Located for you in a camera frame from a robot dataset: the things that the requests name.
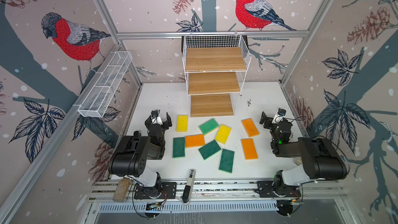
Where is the yellow sponge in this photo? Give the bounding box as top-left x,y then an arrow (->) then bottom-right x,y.
176,115 -> 189,133
215,124 -> 232,145

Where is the orange sponge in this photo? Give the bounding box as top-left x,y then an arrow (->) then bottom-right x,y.
241,118 -> 260,138
185,134 -> 205,148
241,139 -> 258,160

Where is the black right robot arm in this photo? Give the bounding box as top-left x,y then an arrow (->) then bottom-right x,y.
257,108 -> 349,197

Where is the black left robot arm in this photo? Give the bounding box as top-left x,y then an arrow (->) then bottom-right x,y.
108,110 -> 172,199

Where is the dark green sponge left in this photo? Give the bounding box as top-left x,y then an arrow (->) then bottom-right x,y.
173,137 -> 185,159

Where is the dark green sponge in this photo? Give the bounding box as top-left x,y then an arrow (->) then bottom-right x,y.
219,149 -> 235,173
199,140 -> 221,160
173,137 -> 185,159

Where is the light green sponge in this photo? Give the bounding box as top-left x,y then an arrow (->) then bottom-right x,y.
199,118 -> 220,135

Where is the dark green sponge centre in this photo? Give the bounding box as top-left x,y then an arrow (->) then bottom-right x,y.
199,140 -> 221,160

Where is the dark green sponge near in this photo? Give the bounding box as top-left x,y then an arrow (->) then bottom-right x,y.
219,149 -> 235,173

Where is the black white handheld scraper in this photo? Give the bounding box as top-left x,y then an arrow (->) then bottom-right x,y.
181,169 -> 196,205

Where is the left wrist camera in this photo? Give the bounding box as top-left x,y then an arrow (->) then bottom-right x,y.
150,110 -> 163,124

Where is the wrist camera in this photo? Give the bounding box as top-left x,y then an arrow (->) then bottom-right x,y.
272,108 -> 286,124
150,110 -> 163,124

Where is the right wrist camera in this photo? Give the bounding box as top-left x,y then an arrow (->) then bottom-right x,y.
272,108 -> 286,124

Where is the white wire wall basket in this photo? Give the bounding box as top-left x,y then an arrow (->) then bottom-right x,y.
78,51 -> 132,118

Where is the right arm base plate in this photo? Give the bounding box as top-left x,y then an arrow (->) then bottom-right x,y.
254,180 -> 301,198

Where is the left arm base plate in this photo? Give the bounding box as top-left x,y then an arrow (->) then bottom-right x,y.
133,182 -> 177,200

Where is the white wire wooden shelf unit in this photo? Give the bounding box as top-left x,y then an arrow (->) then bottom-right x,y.
181,34 -> 251,117

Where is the aluminium frame crossbar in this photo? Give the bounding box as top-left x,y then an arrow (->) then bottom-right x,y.
116,30 -> 309,40

